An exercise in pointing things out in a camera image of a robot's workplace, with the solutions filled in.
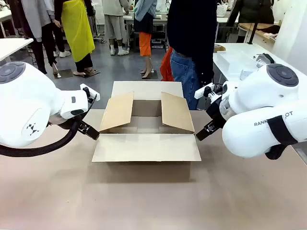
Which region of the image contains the person's left forearm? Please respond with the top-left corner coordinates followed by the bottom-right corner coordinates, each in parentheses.
top-left (200, 47), bottom-right (215, 84)

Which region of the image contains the clear plastic container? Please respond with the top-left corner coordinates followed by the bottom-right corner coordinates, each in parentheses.
top-left (217, 51), bottom-right (259, 78)

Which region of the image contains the mannequin in grey clothes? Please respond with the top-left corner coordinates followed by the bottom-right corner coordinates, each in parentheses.
top-left (20, 0), bottom-right (58, 75)

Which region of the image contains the person in dark shirt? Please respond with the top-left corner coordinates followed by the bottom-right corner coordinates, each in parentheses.
top-left (166, 0), bottom-right (218, 110)

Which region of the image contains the person in black jacket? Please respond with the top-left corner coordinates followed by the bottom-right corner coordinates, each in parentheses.
top-left (226, 0), bottom-right (275, 44)

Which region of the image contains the white plastic basket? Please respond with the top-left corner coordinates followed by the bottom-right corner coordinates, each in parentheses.
top-left (216, 2), bottom-right (228, 18)

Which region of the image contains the brown cardboard box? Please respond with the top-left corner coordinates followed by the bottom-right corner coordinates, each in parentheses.
top-left (92, 80), bottom-right (202, 183)

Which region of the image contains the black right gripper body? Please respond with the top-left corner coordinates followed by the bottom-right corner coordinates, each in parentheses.
top-left (206, 95), bottom-right (228, 126)

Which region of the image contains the small grey object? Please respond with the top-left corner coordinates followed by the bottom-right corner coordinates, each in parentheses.
top-left (239, 69), bottom-right (252, 81)

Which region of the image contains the person in beige shorts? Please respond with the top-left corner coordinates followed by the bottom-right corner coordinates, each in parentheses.
top-left (102, 0), bottom-right (131, 56)

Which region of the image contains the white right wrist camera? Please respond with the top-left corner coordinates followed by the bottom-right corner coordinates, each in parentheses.
top-left (194, 82), bottom-right (224, 105)

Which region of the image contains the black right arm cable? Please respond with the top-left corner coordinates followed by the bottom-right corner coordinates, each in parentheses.
top-left (265, 143), bottom-right (287, 161)

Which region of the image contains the wooden desk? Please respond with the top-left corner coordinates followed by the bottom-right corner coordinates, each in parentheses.
top-left (238, 23), bottom-right (283, 45)

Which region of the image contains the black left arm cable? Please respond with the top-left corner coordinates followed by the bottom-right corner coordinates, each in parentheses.
top-left (0, 116), bottom-right (84, 158)

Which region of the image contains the orange bag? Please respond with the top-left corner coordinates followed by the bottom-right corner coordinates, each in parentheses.
top-left (160, 46), bottom-right (175, 82)

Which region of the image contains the white workbench with equipment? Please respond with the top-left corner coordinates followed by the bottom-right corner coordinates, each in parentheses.
top-left (123, 9), bottom-right (169, 50)

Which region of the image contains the white background table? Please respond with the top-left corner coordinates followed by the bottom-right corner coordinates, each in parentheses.
top-left (0, 9), bottom-right (13, 24)

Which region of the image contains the black item white lettering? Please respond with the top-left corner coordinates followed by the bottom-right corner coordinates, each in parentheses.
top-left (253, 53), bottom-right (274, 69)

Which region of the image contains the white side table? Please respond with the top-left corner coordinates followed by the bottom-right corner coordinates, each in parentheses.
top-left (0, 37), bottom-right (34, 62)

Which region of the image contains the black pole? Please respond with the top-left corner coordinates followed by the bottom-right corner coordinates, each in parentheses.
top-left (247, 23), bottom-right (259, 46)

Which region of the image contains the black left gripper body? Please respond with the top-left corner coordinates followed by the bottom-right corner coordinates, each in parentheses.
top-left (49, 114), bottom-right (81, 127)

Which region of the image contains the black strap on arm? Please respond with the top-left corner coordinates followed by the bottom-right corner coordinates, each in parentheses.
top-left (267, 115), bottom-right (298, 146)

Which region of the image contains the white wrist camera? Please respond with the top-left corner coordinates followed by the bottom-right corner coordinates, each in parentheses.
top-left (80, 83), bottom-right (100, 104)
top-left (194, 82), bottom-right (224, 105)

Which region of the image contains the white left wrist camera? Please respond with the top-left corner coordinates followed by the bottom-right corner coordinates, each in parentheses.
top-left (80, 83), bottom-right (100, 104)

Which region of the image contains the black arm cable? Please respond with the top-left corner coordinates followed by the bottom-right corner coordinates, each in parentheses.
top-left (0, 116), bottom-right (84, 158)
top-left (265, 143), bottom-right (287, 161)

